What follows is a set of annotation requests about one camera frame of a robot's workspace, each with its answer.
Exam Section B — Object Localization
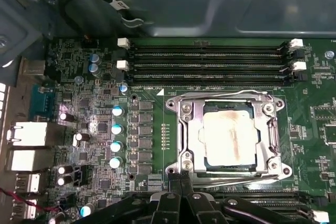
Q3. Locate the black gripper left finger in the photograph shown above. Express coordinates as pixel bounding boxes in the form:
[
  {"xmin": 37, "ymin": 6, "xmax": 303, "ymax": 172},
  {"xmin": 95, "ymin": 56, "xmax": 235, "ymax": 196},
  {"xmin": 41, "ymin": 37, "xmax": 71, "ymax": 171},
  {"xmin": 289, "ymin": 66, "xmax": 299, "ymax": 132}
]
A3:
[{"xmin": 83, "ymin": 173, "xmax": 184, "ymax": 224}]

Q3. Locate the blue rear port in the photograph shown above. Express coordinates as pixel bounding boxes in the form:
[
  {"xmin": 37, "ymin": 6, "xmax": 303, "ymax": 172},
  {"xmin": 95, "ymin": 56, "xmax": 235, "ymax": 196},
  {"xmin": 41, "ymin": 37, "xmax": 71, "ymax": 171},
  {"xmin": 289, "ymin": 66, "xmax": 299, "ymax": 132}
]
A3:
[{"xmin": 30, "ymin": 86, "xmax": 57, "ymax": 120}]

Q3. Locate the RAM slot with black clips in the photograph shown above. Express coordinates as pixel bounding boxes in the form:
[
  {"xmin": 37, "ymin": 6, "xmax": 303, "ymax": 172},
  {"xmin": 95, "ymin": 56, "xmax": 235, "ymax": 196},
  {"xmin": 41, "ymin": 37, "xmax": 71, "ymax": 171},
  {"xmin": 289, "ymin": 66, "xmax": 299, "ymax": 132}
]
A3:
[
  {"xmin": 118, "ymin": 49, "xmax": 305, "ymax": 61},
  {"xmin": 125, "ymin": 191, "xmax": 307, "ymax": 201},
  {"xmin": 115, "ymin": 70, "xmax": 308, "ymax": 87},
  {"xmin": 246, "ymin": 199, "xmax": 326, "ymax": 209}
]

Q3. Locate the CPU socket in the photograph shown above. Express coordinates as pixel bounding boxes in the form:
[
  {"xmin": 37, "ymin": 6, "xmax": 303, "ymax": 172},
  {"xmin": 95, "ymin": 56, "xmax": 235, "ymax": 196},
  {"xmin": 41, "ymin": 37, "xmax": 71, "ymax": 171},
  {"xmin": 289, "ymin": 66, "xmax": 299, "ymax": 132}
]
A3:
[{"xmin": 165, "ymin": 90, "xmax": 292, "ymax": 187}]

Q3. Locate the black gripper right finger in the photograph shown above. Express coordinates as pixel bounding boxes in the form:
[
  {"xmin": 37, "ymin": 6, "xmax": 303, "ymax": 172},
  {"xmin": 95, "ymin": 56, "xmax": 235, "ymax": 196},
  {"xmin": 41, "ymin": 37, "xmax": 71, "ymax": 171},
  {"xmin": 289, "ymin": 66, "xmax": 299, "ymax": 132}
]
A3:
[{"xmin": 182, "ymin": 170, "xmax": 316, "ymax": 224}]

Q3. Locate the thin wire locking lever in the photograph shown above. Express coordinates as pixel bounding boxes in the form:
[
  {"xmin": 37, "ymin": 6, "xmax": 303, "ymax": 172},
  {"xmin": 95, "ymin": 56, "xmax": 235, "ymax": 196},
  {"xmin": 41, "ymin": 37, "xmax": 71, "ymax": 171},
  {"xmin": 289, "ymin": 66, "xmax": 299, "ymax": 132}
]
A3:
[
  {"xmin": 180, "ymin": 90, "xmax": 274, "ymax": 104},
  {"xmin": 190, "ymin": 171, "xmax": 286, "ymax": 189}
]

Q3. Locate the thin red wire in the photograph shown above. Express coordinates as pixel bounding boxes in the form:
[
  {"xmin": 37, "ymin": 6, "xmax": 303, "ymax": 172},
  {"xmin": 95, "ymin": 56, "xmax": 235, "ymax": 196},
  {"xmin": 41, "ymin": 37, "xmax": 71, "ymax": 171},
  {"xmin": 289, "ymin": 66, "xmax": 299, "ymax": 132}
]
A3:
[{"xmin": 0, "ymin": 186, "xmax": 61, "ymax": 213}]

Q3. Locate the grey rear port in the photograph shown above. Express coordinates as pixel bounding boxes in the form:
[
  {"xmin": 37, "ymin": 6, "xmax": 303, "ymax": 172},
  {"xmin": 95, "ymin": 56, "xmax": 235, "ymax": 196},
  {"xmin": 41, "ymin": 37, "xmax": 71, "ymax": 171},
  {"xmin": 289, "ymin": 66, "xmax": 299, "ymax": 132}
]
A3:
[{"xmin": 23, "ymin": 60, "xmax": 47, "ymax": 77}]

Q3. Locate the silver-topped CPU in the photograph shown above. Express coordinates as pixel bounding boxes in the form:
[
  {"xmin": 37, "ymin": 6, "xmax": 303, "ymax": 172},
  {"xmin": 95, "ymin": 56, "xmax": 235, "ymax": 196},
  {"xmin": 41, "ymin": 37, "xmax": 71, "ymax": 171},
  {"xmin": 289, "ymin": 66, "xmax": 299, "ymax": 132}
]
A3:
[{"xmin": 202, "ymin": 100, "xmax": 260, "ymax": 172}]

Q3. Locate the black power connector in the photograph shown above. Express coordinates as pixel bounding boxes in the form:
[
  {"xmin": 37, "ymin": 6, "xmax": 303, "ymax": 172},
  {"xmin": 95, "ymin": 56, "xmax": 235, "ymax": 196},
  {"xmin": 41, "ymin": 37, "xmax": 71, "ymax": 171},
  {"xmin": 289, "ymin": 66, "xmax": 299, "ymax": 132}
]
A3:
[{"xmin": 75, "ymin": 165, "xmax": 92, "ymax": 185}]

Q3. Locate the metal CPU socket cover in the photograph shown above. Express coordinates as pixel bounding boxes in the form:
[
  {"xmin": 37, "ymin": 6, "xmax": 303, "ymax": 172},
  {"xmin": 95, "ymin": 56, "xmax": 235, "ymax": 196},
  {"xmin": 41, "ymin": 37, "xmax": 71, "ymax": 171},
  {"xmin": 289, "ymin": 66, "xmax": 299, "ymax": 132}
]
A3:
[{"xmin": 185, "ymin": 98, "xmax": 276, "ymax": 176}]

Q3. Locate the black PC case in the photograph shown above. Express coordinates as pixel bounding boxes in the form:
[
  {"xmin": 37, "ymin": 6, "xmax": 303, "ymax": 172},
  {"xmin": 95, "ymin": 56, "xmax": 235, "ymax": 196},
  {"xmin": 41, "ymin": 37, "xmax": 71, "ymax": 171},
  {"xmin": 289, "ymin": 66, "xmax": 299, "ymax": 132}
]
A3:
[{"xmin": 0, "ymin": 0, "xmax": 336, "ymax": 224}]

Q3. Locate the silver rear port block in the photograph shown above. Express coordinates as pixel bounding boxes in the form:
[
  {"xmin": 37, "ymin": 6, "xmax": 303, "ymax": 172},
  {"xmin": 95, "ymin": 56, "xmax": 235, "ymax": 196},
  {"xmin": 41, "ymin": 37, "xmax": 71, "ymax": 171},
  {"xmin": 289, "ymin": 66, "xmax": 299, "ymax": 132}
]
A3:
[
  {"xmin": 15, "ymin": 174, "xmax": 40, "ymax": 192},
  {"xmin": 9, "ymin": 121, "xmax": 49, "ymax": 147},
  {"xmin": 13, "ymin": 200, "xmax": 37, "ymax": 219},
  {"xmin": 6, "ymin": 150, "xmax": 50, "ymax": 172}
]

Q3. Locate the green motherboard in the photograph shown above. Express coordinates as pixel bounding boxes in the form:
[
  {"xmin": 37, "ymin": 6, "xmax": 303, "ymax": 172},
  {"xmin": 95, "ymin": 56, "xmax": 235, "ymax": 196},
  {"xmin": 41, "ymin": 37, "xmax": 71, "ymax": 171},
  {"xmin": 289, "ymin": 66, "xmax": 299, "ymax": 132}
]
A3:
[{"xmin": 15, "ymin": 36, "xmax": 336, "ymax": 224}]

